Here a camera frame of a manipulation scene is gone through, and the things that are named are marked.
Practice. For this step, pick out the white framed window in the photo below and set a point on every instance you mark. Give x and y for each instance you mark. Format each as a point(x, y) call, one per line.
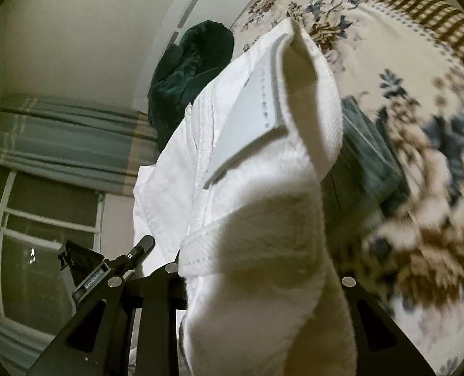
point(47, 243)

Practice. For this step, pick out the folded blue jeans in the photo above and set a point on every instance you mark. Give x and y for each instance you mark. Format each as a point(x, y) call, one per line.
point(367, 156)

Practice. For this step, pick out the grey-green curtain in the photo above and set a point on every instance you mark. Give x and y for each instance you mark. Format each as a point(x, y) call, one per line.
point(59, 141)

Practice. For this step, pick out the brown checked blanket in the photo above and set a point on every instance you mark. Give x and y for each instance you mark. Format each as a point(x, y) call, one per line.
point(432, 15)

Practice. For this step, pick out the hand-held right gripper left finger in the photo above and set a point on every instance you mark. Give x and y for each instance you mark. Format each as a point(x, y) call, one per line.
point(161, 293)

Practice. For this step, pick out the white bed headboard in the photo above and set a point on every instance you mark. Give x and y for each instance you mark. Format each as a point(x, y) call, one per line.
point(216, 0)

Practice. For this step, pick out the floral bed blanket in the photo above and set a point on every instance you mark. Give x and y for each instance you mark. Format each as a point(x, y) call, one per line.
point(432, 203)

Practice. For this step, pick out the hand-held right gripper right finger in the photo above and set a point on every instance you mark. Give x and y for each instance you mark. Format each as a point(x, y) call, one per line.
point(351, 291)

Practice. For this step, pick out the dark green fleece blanket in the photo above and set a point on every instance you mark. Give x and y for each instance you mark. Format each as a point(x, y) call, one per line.
point(185, 74)

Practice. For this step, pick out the white pants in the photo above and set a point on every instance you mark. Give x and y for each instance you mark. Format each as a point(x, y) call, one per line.
point(255, 223)

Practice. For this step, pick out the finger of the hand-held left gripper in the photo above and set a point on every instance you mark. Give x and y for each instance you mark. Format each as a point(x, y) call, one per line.
point(140, 248)
point(91, 280)

